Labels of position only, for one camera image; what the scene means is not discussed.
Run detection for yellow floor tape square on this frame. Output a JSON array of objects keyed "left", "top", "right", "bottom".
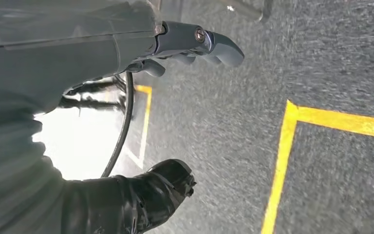
[
  {"left": 260, "top": 99, "right": 374, "bottom": 234},
  {"left": 122, "top": 84, "right": 153, "bottom": 170}
]

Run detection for thick black cable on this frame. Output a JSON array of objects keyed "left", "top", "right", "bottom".
[{"left": 100, "top": 71, "right": 135, "bottom": 179}]

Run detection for chrome metal post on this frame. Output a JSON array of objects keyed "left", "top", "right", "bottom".
[{"left": 217, "top": 0, "right": 275, "bottom": 24}]

